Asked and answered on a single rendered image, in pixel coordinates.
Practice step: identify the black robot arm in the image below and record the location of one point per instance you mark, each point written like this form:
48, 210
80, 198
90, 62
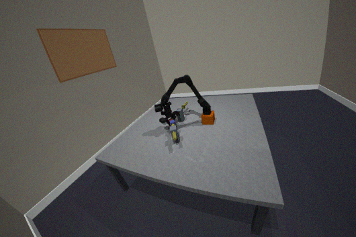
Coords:
185, 79

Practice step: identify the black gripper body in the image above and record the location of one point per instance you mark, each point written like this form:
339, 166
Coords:
168, 115

